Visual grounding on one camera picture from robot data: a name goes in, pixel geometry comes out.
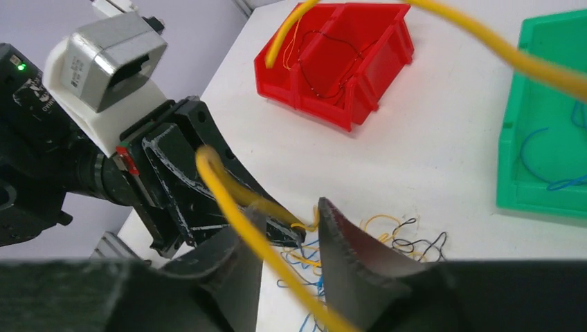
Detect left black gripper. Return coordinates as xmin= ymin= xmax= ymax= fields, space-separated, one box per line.
xmin=116 ymin=96 xmax=303 ymax=258

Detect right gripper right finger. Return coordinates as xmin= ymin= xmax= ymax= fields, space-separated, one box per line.
xmin=318 ymin=197 xmax=586 ymax=331

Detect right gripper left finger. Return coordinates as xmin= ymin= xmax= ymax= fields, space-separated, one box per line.
xmin=1 ymin=227 xmax=262 ymax=331

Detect coloured wire bundle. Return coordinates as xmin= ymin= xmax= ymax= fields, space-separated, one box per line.
xmin=275 ymin=212 xmax=449 ymax=332

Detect yellow wires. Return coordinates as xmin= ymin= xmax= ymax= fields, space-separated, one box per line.
xmin=280 ymin=18 xmax=304 ymax=72

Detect thin black wire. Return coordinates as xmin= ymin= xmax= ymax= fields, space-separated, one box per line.
xmin=297 ymin=29 xmax=379 ymax=101

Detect green plastic bin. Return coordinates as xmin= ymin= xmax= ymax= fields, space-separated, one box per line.
xmin=496 ymin=9 xmax=586 ymax=219

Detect yellow wire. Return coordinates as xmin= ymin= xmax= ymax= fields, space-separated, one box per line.
xmin=195 ymin=0 xmax=587 ymax=332

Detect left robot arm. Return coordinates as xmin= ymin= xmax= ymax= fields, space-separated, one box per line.
xmin=1 ymin=43 xmax=269 ymax=258

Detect red plastic bin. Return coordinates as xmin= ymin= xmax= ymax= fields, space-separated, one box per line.
xmin=254 ymin=3 xmax=415 ymax=131

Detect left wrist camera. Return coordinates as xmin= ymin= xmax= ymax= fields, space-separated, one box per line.
xmin=42 ymin=12 xmax=168 ymax=157

